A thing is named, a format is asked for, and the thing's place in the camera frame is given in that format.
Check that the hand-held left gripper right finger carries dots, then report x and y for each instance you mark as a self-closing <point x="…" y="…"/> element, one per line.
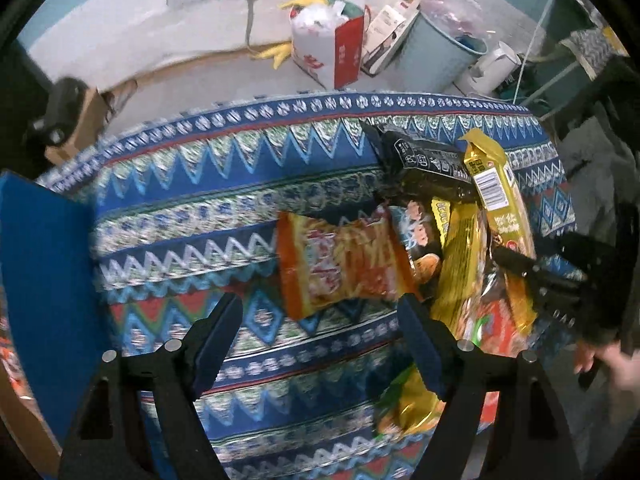
<point x="422" y="355"/>

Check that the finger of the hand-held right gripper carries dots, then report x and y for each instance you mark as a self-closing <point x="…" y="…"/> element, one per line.
<point x="580" y="255"/>
<point x="525" y="267"/>

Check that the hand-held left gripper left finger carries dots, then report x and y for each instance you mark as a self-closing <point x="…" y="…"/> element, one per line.
<point x="216" y="345"/>

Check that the yellow green snack packet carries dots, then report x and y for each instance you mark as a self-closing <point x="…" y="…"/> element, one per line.
<point x="410" y="410"/>

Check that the long gold snack packet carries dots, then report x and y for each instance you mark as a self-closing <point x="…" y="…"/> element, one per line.
<point x="505" y="210"/>

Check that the red snack packet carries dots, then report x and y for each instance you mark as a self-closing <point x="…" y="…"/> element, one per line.
<point x="500" y="325"/>

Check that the yellow striped snack packet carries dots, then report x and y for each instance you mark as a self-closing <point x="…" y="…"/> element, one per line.
<point x="460" y="270"/>

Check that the black cartoon snack packet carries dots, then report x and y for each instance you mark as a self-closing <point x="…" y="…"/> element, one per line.
<point x="420" y="250"/>

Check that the orange snack packet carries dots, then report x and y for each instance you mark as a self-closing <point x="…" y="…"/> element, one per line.
<point x="340" y="265"/>

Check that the plain black snack packet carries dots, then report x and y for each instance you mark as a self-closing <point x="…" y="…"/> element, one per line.
<point x="425" y="165"/>

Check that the blue storage box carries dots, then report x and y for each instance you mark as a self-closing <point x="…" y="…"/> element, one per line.
<point x="45" y="270"/>

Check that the person's right hand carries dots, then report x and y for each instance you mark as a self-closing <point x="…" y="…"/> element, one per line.
<point x="620" y="365"/>

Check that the patterned blue tablecloth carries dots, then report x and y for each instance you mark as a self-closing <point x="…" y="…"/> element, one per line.
<point x="210" y="200"/>

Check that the white electric kettle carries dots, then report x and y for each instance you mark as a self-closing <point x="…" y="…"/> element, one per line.
<point x="492" y="67"/>

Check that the grey patterned cloth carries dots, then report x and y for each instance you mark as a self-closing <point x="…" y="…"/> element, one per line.
<point x="595" y="50"/>

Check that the teal trash bin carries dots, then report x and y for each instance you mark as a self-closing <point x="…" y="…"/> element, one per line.
<point x="435" y="60"/>

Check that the brown cardboard box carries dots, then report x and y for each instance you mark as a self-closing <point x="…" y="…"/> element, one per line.
<point x="82" y="125"/>

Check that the clear plastic bag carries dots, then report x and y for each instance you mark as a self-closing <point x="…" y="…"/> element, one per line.
<point x="465" y="15"/>

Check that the white cardboard carton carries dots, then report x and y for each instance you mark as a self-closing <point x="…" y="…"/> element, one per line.
<point x="387" y="30"/>

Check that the black device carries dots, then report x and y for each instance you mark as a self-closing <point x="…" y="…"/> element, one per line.
<point x="60" y="105"/>

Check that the yellow banana peel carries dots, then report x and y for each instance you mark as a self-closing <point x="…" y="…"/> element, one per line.
<point x="277" y="54"/>

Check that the red and white paper bag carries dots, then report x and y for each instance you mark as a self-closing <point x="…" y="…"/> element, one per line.
<point x="325" y="45"/>

